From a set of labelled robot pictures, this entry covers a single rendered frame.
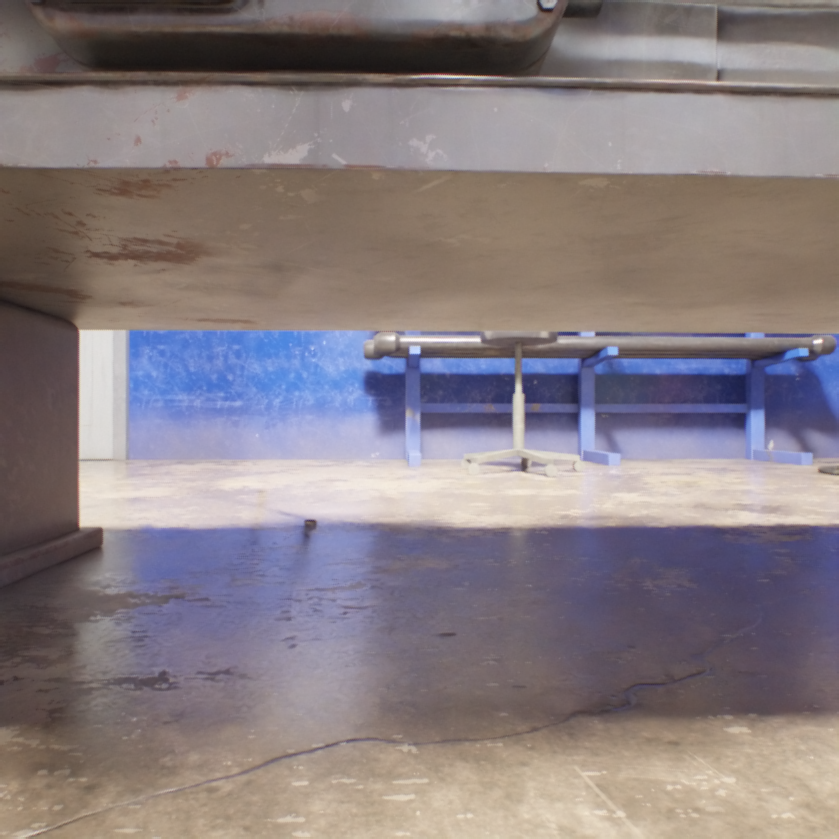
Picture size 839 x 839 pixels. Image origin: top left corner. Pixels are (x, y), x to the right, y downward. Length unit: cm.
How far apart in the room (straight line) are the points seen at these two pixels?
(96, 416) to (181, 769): 375
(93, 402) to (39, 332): 303
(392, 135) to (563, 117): 12
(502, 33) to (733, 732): 53
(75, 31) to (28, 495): 74
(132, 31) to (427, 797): 55
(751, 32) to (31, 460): 108
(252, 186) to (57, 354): 75
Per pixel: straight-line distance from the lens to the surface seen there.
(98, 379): 419
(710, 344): 376
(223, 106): 52
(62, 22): 59
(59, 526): 124
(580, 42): 75
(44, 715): 62
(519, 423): 293
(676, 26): 79
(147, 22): 57
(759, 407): 428
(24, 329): 114
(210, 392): 401
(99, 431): 419
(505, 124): 51
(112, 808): 47
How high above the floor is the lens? 23
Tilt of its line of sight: level
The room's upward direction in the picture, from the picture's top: straight up
